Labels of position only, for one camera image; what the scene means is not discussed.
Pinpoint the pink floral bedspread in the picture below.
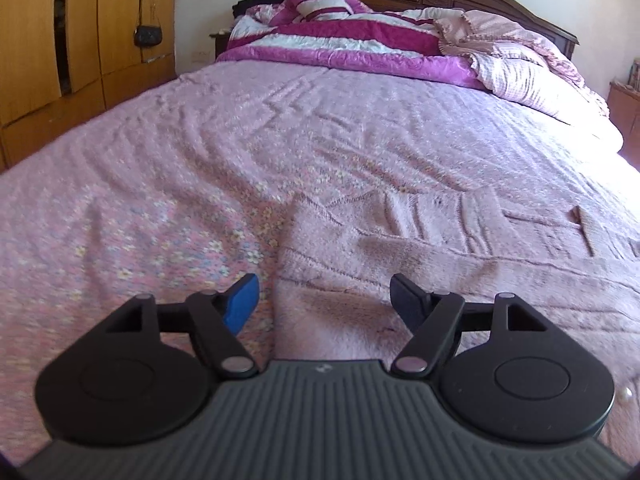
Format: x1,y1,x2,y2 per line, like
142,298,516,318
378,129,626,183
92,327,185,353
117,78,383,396
0,57,640,466

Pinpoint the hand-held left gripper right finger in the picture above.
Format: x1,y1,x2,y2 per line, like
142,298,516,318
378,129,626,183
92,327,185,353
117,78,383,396
389,273,551,380

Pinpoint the magenta white striped quilt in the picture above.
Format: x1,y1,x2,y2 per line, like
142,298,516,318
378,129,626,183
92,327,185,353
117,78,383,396
215,0,488,92

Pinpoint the dark wooden nightstand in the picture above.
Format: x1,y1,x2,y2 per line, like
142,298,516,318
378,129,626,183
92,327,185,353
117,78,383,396
209,31,232,63

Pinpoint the wooden side cabinet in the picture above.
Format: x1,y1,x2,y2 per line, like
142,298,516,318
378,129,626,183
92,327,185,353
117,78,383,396
607,80,640,137

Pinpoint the small black handbag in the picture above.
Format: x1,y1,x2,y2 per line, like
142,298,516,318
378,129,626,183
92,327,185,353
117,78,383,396
132,0,165,50

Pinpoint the pink cable-knit cardigan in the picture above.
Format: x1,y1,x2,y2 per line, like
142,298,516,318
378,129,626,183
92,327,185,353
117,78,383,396
274,186,640,461

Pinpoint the dark clothes pile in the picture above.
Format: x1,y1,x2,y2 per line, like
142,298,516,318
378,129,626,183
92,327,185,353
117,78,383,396
231,0,287,17

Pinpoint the wooden wardrobe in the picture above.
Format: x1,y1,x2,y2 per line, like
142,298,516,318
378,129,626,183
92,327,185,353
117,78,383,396
0,0,178,172

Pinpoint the pink checked pillow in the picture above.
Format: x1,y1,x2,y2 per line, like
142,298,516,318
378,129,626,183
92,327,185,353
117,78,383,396
469,52,609,124

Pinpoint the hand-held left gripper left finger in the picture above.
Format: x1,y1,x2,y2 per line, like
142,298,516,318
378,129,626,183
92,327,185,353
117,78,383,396
102,273,259,380

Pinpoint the pink frilled pillow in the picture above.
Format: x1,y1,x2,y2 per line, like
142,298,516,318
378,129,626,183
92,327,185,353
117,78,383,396
432,7,612,117

